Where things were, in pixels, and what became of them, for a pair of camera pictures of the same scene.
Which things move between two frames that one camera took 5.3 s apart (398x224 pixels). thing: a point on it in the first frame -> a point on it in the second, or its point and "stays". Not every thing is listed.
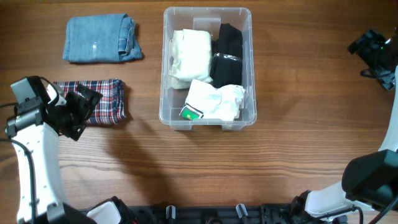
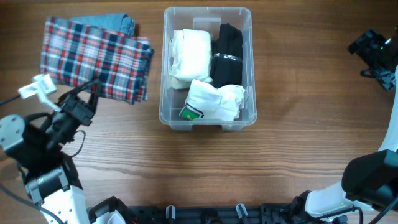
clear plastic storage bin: x=207 y=74 stays
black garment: x=226 y=57 stays
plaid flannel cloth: x=111 y=108 -> x=76 y=53
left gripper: x=86 y=106 stays
